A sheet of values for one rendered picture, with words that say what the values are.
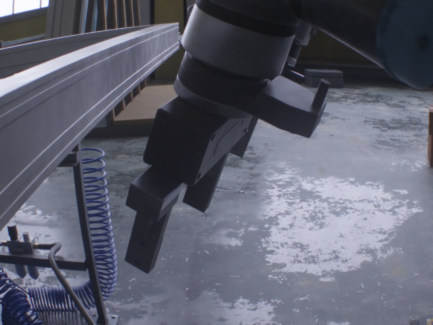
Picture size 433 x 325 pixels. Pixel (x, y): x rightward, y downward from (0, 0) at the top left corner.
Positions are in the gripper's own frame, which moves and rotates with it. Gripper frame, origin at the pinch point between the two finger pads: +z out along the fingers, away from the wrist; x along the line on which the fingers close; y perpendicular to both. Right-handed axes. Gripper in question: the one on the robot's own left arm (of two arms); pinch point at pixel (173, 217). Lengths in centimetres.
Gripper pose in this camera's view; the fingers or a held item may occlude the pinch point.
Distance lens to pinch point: 58.6
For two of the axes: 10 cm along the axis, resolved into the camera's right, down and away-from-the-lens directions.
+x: -3.7, 3.7, -8.5
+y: -8.8, -4.4, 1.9
